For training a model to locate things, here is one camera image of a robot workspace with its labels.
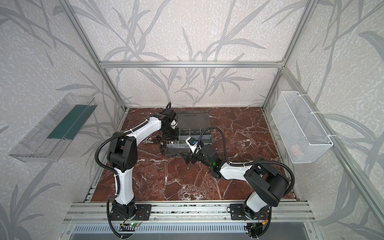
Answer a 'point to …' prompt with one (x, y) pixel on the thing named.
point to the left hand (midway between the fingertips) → (180, 134)
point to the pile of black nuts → (162, 144)
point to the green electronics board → (132, 224)
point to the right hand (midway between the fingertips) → (186, 142)
